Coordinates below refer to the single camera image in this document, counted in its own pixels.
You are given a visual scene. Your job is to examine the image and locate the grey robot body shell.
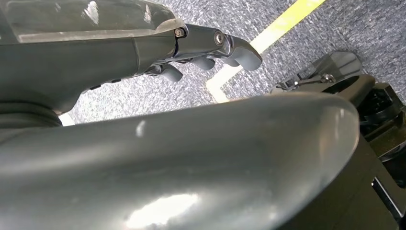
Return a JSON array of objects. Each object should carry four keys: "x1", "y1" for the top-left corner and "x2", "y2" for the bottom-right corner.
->
[{"x1": 0, "y1": 92, "x2": 361, "y2": 230}]

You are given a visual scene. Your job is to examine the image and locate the yellow floor tape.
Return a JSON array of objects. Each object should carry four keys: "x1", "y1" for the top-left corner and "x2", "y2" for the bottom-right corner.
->
[{"x1": 205, "y1": 0, "x2": 327, "y2": 104}]

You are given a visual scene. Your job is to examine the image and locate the black robot body frame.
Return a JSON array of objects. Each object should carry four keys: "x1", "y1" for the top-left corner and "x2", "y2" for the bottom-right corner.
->
[{"x1": 271, "y1": 50, "x2": 406, "y2": 230}]

